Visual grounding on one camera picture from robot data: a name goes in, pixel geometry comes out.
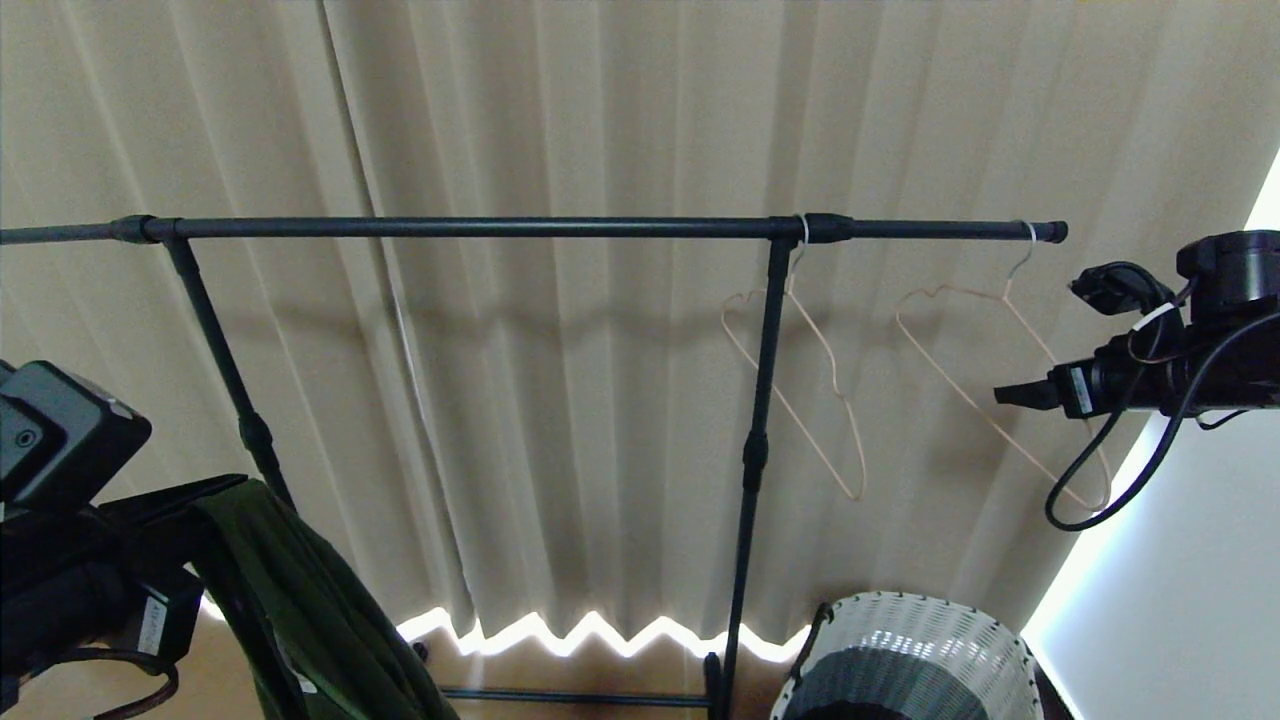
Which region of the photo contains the black cable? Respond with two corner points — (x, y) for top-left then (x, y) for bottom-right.
(1045, 305), (1280, 533)

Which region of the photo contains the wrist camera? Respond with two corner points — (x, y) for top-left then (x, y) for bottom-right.
(0, 360), (153, 513)
(1068, 260), (1183, 326)

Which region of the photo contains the green printed shirt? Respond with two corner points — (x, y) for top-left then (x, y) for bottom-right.
(190, 478), (461, 720)

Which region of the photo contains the beige curtain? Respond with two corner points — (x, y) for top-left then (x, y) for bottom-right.
(0, 0), (1280, 661)

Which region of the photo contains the black clothes rack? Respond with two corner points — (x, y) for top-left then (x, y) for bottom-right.
(0, 212), (1069, 720)

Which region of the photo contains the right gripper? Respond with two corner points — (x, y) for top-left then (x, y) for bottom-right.
(993, 340), (1280, 419)

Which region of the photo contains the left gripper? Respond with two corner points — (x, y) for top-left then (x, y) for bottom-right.
(0, 475), (251, 683)

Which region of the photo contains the pink clothes hanger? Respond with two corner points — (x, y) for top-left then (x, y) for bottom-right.
(895, 235), (1113, 513)
(720, 240), (867, 501)

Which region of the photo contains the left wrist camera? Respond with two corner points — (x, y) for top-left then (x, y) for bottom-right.
(0, 360), (153, 513)

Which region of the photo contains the white laundry basket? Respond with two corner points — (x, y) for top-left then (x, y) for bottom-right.
(770, 592), (1046, 720)

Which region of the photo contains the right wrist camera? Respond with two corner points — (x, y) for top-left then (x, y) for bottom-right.
(1068, 260), (1183, 326)

